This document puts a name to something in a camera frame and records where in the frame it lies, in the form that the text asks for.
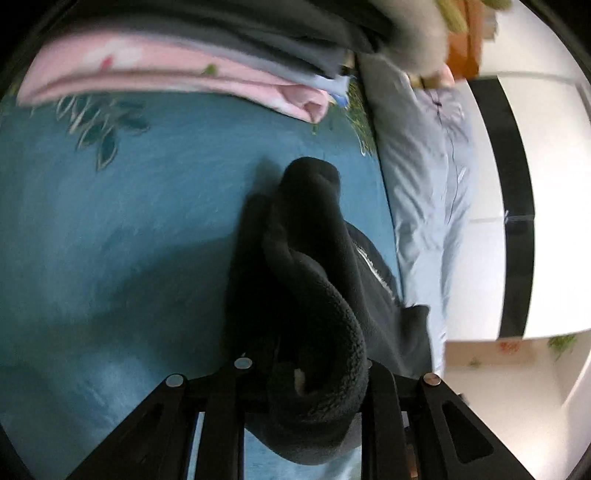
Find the teal floral bed blanket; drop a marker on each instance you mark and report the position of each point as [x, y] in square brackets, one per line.
[118, 218]

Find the brown wooden headboard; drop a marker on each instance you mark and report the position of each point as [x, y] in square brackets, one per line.
[465, 49]

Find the stack of folded clothes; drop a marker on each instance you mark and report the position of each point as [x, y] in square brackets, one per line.
[314, 42]

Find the black and white fleece garment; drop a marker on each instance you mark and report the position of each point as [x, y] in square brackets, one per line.
[311, 302]

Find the light blue floral duvet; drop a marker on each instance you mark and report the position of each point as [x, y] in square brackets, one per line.
[426, 152]

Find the pink folded garment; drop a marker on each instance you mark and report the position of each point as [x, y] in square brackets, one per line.
[109, 61]

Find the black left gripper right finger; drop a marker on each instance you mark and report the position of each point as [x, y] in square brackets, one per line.
[427, 417]

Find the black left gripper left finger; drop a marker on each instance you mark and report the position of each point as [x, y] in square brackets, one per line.
[184, 429]

